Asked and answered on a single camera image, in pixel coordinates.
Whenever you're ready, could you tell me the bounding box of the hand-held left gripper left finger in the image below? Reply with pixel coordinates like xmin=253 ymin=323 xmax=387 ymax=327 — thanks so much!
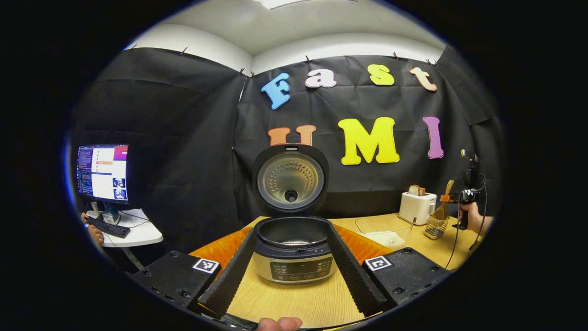
xmin=131 ymin=228 xmax=258 ymax=320

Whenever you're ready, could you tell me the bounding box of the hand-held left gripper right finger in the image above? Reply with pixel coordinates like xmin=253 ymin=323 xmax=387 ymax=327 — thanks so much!
xmin=327 ymin=224 xmax=453 ymax=318

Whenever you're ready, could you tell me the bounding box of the wooden spoon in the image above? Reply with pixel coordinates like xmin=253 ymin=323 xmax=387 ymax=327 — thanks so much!
xmin=432 ymin=180 xmax=455 ymax=221

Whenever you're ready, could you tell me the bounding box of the black silver rice cooker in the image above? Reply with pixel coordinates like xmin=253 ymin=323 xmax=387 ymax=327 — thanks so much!
xmin=250 ymin=144 xmax=338 ymax=285

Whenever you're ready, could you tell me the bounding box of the white toaster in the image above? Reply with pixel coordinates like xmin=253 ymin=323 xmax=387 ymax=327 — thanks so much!
xmin=398 ymin=191 xmax=437 ymax=226

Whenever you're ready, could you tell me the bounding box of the white side table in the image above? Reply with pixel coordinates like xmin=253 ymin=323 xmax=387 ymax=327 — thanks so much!
xmin=85 ymin=208 xmax=164 ymax=272

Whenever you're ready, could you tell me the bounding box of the black keyboard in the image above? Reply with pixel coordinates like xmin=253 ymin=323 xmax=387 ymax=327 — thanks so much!
xmin=86 ymin=216 xmax=131 ymax=239

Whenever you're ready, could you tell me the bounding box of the teal white desk object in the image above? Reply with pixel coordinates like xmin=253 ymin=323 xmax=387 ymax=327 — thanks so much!
xmin=101 ymin=205 xmax=121 ymax=225

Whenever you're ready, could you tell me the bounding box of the black backdrop cloth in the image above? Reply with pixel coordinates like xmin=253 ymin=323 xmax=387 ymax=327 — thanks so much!
xmin=69 ymin=45 xmax=506 ymax=258

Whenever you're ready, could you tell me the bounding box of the computer monitor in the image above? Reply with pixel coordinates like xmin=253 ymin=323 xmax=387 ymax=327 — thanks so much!
xmin=77 ymin=144 xmax=129 ymax=205

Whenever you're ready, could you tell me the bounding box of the ceiling light panel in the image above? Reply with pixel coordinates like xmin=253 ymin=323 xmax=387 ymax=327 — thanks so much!
xmin=255 ymin=0 xmax=317 ymax=10

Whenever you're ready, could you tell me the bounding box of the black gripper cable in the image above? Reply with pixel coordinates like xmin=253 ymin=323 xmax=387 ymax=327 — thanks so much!
xmin=445 ymin=175 xmax=488 ymax=269

